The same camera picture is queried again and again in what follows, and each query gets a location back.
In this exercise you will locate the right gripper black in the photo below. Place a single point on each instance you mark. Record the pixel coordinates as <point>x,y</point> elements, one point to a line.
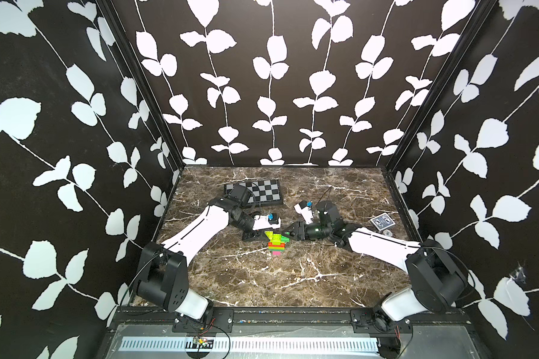
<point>301,230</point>

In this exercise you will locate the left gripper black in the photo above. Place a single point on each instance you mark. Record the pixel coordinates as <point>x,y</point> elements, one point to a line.
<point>254,235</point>

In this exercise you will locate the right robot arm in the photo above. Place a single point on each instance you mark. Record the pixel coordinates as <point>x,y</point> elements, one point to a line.
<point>436,281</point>

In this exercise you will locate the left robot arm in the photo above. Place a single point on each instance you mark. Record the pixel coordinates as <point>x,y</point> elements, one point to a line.
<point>162,276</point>

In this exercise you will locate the black white chessboard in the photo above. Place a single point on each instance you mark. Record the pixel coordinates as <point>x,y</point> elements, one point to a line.
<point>265,192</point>

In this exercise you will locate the blue playing card box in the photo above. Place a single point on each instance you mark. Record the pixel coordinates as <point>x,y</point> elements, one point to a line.
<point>383,222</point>

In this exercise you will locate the small circuit board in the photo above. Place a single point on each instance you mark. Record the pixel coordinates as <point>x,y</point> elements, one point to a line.
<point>200,343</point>

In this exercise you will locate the white perforated strip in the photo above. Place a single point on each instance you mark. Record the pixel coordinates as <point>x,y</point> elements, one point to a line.
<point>281,345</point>

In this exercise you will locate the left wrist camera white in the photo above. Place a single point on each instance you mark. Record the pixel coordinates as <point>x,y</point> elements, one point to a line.
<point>270,221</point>

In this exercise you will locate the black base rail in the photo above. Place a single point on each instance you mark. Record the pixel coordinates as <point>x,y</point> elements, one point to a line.
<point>361,320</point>

